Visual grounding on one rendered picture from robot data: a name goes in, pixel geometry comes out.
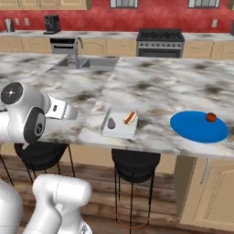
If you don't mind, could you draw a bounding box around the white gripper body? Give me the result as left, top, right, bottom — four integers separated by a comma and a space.
45, 94, 79, 121

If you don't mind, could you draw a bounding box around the clear tupperware container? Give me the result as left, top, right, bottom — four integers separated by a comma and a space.
100, 106, 140, 140

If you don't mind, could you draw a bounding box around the large blue plate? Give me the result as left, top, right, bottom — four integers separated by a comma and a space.
169, 110, 230, 144

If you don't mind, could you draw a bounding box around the black bar stool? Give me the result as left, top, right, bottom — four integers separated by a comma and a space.
111, 148, 162, 234
0, 142, 76, 187

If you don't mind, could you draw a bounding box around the dark purple eggplant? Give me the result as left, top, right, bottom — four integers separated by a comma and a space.
107, 117, 117, 130

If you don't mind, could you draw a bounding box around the steel sink basin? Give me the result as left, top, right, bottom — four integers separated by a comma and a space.
54, 56, 120, 73

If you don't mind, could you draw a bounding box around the silver tap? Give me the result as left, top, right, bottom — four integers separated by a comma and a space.
69, 37, 85, 69

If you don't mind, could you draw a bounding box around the steel dishwasher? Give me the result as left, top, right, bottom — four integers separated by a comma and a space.
49, 37, 79, 56

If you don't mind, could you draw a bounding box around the hot dog in bun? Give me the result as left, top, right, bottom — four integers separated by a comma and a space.
122, 111, 137, 126

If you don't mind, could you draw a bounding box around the beige base cupboard run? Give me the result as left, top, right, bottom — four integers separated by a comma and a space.
0, 36, 234, 60

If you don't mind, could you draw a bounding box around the black coffee machine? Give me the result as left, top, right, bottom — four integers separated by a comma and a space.
43, 14, 61, 35

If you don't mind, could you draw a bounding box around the black stove with oven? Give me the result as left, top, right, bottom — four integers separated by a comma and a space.
135, 28, 186, 59

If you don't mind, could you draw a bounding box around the white framed window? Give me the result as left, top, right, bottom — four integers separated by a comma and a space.
187, 0, 221, 9
110, 0, 139, 9

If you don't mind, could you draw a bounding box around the red tomato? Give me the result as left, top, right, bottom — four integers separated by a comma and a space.
206, 112, 218, 123

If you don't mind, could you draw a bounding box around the beige island cupboard door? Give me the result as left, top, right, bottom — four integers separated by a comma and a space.
180, 156, 234, 232

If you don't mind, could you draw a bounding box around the beige wall cupboard run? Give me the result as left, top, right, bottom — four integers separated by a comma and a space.
0, 0, 92, 11

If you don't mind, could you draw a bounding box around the silver cupboard handle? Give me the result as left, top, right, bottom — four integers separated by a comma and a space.
199, 157, 212, 186

